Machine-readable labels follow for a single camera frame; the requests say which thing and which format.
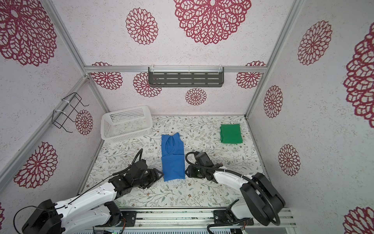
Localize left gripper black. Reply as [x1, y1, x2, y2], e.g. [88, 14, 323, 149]
[133, 168, 165, 190]

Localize green tank top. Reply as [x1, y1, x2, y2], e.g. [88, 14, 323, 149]
[220, 124, 243, 144]

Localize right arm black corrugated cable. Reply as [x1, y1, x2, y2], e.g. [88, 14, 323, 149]
[184, 151, 281, 226]

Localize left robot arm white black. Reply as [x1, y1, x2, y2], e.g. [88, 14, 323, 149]
[21, 160, 164, 234]

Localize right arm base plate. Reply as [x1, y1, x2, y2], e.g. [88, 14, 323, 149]
[213, 210, 254, 226]

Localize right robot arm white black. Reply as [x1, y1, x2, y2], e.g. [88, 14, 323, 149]
[185, 152, 285, 228]

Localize white plastic laundry basket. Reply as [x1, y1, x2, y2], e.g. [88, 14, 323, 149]
[100, 105, 153, 142]

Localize black wire wall rack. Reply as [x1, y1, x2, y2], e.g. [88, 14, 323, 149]
[51, 92, 89, 133]

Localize blue tank top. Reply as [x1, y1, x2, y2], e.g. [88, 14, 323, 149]
[161, 133, 186, 182]

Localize grey metal wall shelf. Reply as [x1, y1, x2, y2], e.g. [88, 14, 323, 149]
[148, 67, 225, 88]

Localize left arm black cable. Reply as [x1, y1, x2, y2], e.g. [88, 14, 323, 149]
[13, 148, 144, 234]

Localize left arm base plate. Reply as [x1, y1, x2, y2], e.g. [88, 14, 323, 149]
[96, 211, 137, 228]

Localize aluminium front rail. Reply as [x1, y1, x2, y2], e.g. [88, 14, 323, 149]
[121, 208, 297, 230]

